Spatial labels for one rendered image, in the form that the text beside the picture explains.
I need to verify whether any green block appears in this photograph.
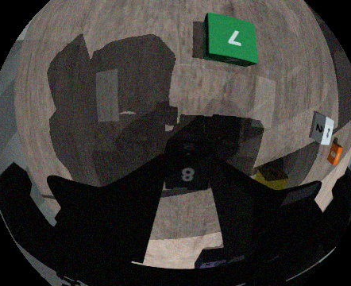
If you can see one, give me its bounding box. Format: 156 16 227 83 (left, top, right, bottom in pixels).
203 13 258 67

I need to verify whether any yellow block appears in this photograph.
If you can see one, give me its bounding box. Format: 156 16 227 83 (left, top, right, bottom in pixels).
255 168 289 191

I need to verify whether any orange block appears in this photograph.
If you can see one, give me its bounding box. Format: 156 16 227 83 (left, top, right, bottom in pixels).
327 142 343 165

